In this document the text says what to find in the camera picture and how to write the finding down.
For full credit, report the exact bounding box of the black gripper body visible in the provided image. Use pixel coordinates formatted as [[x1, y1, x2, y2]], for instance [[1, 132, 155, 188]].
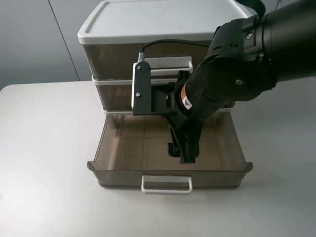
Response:
[[151, 70, 205, 146]]

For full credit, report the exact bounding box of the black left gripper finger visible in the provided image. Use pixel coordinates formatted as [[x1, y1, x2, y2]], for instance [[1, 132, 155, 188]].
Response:
[[180, 142, 199, 164]]

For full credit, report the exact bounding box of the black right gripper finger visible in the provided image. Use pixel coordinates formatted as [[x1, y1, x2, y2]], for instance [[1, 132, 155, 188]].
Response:
[[168, 143, 181, 158]]

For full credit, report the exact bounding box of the smoky drawer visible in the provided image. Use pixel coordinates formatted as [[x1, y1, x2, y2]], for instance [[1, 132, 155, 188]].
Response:
[[95, 79, 235, 111], [83, 42, 208, 80], [87, 112, 253, 195]]

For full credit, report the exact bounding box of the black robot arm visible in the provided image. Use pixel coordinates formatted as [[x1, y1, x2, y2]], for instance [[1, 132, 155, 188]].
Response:
[[166, 0, 316, 163]]

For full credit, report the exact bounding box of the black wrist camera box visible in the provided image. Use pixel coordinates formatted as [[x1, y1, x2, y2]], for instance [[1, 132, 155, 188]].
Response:
[[131, 61, 154, 116]]

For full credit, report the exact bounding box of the black camera cable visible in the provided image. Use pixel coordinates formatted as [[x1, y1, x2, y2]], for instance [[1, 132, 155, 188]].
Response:
[[137, 40, 211, 64]]

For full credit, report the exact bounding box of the white drawer cabinet frame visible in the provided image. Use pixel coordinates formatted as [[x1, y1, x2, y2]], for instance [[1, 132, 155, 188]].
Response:
[[77, 0, 249, 116]]

